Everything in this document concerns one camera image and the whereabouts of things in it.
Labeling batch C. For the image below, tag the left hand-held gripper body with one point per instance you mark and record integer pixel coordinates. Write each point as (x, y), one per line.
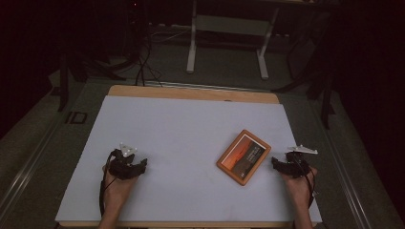
(122, 167)

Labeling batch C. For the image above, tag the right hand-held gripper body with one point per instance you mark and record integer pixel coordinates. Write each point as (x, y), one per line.
(296, 165)

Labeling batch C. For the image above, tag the wooden photo frame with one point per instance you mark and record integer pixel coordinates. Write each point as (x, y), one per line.
(243, 157)

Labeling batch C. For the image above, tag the person's left hand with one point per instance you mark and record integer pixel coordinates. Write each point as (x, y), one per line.
(117, 191)

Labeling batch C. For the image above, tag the person's right hand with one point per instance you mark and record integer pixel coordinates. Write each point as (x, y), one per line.
(299, 191)

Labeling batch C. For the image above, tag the black metal stand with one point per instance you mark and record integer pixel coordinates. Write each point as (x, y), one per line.
(324, 95)
(63, 79)

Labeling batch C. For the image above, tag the white metal desk frame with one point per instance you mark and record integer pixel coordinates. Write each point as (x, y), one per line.
(229, 25)

